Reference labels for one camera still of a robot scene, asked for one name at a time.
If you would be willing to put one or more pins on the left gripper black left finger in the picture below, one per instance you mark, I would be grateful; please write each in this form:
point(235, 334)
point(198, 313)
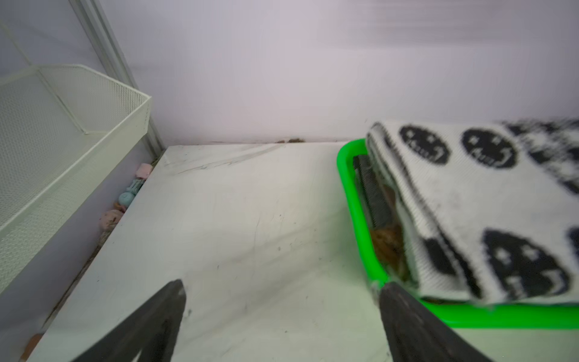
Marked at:
point(148, 334)

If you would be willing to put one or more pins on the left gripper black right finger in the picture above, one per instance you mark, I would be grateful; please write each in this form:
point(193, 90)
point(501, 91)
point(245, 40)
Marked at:
point(414, 333)

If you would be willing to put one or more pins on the brown plaid scarf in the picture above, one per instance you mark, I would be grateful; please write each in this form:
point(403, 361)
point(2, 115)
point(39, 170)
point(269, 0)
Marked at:
point(390, 250)

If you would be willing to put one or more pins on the green plastic basket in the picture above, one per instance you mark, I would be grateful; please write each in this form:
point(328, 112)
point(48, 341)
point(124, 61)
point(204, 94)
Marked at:
point(464, 316)

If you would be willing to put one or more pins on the black white checked scarf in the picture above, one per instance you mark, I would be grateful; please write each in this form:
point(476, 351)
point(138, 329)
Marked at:
point(375, 205)

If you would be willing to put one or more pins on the white cloth black discs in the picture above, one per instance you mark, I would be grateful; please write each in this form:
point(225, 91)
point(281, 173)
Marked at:
point(481, 221)

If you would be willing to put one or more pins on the houndstooth black white cloth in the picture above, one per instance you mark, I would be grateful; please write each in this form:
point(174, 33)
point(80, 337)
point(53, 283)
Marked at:
point(553, 145)

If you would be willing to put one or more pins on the pastel clips behind table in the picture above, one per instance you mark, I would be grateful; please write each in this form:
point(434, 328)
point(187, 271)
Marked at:
point(110, 219)

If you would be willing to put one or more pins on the white mesh lower shelf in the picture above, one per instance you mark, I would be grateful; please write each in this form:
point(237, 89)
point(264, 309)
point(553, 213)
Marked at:
point(64, 128)

